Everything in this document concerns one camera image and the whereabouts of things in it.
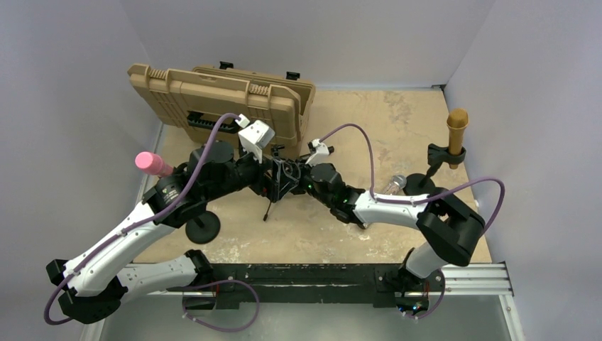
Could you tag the aluminium frame rail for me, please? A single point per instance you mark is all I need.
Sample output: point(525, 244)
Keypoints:
point(477, 280)

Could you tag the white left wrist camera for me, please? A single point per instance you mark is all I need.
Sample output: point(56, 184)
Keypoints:
point(254, 137)

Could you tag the black mounting rail base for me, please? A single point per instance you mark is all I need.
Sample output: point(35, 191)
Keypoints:
point(377, 285)

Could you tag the silver mesh glitter microphone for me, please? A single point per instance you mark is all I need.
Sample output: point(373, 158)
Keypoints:
point(396, 185)

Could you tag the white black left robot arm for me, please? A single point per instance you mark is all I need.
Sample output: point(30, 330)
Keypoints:
point(93, 285)

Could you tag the black round base stand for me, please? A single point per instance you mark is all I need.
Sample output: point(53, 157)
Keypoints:
point(203, 229)

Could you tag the black tripod shock mount stand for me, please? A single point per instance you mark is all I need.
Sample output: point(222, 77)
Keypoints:
point(285, 175)

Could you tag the tan plastic hard case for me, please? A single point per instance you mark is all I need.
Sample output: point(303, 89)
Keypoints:
point(283, 103)

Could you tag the black round gold-mic stand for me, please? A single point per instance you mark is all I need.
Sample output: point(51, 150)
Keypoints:
point(419, 183)

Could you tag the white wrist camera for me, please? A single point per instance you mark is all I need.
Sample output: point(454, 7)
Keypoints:
point(319, 151)
point(254, 137)

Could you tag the gold microphone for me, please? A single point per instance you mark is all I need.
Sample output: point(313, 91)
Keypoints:
point(457, 122)

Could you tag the black case carry handle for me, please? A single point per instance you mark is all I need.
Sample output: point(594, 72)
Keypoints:
point(195, 119)

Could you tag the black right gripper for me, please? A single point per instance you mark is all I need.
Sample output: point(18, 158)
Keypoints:
point(305, 168)

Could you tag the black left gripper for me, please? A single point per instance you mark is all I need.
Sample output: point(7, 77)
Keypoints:
point(264, 185)

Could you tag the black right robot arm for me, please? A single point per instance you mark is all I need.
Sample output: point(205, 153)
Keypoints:
point(451, 228)

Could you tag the pink microphone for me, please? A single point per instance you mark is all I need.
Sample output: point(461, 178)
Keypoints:
point(153, 164)

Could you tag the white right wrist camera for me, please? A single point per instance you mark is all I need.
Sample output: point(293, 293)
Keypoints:
point(319, 151)

